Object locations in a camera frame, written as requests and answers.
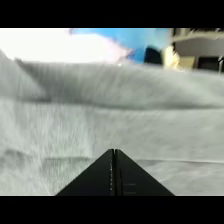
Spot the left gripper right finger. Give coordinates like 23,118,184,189
113,148,176,197

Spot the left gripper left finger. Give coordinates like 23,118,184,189
55,148,115,197

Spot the grey garment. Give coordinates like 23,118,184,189
0,49,224,197

